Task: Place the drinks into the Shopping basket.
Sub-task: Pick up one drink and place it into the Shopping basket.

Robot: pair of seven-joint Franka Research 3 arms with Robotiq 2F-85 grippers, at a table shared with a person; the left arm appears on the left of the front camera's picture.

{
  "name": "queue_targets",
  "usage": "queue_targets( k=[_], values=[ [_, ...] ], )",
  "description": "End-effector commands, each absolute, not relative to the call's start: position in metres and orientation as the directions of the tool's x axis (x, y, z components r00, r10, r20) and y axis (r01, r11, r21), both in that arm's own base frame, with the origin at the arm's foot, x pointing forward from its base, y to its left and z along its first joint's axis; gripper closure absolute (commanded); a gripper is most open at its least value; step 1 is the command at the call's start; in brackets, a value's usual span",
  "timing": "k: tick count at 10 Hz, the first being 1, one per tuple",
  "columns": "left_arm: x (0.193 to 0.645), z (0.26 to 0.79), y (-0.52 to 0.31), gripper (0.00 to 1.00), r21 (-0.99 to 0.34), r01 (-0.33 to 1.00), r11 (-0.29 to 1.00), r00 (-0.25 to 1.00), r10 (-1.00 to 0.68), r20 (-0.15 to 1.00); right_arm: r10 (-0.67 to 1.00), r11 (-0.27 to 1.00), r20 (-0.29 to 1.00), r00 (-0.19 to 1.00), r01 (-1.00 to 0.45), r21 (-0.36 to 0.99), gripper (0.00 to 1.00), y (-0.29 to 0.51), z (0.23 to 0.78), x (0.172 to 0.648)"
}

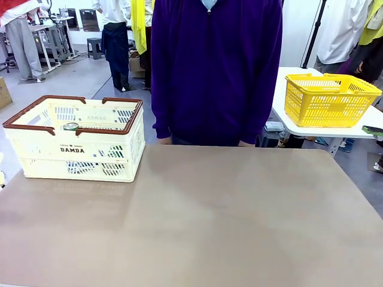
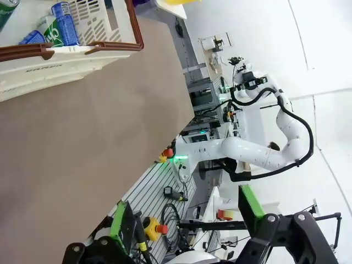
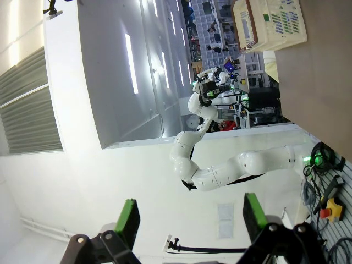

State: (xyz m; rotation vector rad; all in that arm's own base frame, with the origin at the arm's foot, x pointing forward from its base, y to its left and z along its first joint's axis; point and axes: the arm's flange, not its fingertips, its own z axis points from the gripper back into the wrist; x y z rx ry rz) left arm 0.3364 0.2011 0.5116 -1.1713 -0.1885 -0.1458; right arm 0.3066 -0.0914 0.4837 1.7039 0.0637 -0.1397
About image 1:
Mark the large cardboard box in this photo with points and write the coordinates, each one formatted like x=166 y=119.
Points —
x=4 y=94

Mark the blue drink can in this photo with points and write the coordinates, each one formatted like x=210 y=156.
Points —
x=78 y=166

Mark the dark green drink can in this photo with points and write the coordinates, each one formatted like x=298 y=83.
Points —
x=71 y=126

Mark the white side table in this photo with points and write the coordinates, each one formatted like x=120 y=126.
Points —
x=279 y=98

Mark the dark green phone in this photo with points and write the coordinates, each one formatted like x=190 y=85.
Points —
x=372 y=129

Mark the black tripod pole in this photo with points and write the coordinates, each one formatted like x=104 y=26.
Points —
x=314 y=30

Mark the person in white shirt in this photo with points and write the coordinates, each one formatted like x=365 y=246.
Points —
x=338 y=30

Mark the cream robot base part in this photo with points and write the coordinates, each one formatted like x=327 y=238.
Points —
x=1 y=176

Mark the white tissue pack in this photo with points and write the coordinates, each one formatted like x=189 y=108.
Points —
x=273 y=126

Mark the brown cardboard box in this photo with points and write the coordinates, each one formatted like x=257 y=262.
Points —
x=135 y=65

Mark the white background desk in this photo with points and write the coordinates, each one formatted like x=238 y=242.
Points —
x=51 y=36

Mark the person in lime vest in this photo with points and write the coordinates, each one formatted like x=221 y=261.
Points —
x=371 y=39

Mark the person in purple hoodie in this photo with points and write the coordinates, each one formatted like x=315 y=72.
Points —
x=215 y=74

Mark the yellow plastic basket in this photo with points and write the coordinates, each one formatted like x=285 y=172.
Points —
x=326 y=104

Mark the black wall panel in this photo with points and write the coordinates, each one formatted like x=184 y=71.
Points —
x=71 y=19
x=89 y=20

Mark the person white shirt navy skirt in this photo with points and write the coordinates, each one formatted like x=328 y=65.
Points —
x=115 y=45

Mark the person in bright yellow vest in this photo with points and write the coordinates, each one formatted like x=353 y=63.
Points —
x=139 y=24

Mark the person in grey trousers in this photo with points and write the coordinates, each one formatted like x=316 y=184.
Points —
x=22 y=45

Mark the grey plastic stool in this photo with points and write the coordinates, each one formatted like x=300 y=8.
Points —
x=95 y=48

